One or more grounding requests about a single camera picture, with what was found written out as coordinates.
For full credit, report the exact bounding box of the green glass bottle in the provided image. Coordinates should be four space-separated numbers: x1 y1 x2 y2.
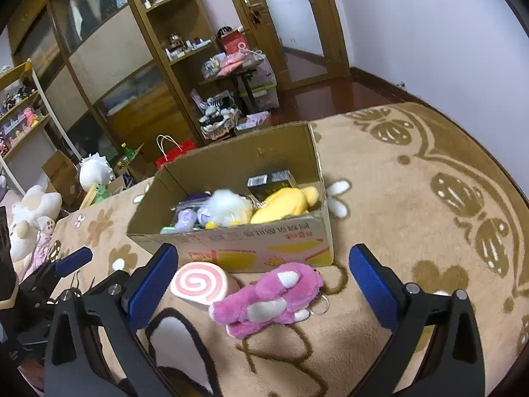
121 143 135 162

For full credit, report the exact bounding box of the wooden wardrobe cabinet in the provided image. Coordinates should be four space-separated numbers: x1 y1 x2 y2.
1 0 217 161

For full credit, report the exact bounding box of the wooden door with glass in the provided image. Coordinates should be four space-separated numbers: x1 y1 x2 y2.
232 0 349 91

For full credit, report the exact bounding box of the green frog plush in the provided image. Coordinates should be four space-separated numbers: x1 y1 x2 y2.
80 183 110 210

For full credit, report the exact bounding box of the small black box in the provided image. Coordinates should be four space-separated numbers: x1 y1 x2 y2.
247 169 297 202

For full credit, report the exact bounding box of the pink swirl roll cushion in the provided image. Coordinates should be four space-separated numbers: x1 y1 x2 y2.
170 262 240 310

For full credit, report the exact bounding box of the open cardboard box on floor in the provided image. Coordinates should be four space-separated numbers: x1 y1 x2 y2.
42 151 82 206

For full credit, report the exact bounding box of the pink plush bear keychain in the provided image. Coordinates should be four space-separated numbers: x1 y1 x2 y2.
209 263 324 340

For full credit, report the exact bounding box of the red gift box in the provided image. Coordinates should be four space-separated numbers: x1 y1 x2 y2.
219 30 249 55

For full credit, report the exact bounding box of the wicker basket with toys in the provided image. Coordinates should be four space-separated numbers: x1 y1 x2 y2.
198 95 240 141

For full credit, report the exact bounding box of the white fluffy plush keychain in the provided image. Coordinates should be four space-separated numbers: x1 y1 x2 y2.
205 189 254 229

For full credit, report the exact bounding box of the small cardboard box on floor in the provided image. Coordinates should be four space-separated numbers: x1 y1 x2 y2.
234 111 271 135

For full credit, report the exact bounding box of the small black side table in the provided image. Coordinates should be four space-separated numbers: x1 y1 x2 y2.
199 58 264 116

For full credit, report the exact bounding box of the white round plush doll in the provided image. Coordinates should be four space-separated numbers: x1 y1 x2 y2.
79 153 115 193

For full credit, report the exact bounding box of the yellow plush toy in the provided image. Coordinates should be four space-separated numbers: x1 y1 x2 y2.
250 187 319 224

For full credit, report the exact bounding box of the pink clothes pile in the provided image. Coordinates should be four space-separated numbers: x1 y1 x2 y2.
217 51 265 77

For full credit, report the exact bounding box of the cream cat plush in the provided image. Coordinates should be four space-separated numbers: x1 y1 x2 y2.
9 185 62 281

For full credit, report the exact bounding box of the wooden figure shelf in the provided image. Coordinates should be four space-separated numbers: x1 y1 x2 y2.
1 58 82 195

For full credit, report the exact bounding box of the brown cardboard box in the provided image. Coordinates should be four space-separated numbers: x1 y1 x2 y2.
126 123 334 273

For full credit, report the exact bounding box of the red paper shopping bag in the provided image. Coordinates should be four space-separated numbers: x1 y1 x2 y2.
155 134 197 169

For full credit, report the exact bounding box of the clear storage bin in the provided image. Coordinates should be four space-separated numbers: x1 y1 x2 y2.
246 61 280 111

